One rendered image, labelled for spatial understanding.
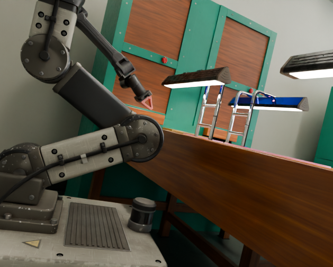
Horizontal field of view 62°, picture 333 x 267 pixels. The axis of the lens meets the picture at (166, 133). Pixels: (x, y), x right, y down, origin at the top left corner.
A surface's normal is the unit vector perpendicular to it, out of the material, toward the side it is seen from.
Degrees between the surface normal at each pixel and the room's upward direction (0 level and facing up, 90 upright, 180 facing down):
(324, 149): 90
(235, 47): 90
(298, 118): 90
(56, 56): 90
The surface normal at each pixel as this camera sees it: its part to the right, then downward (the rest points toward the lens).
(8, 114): 0.44, 0.11
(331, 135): -0.87, -0.19
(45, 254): 0.22, -0.97
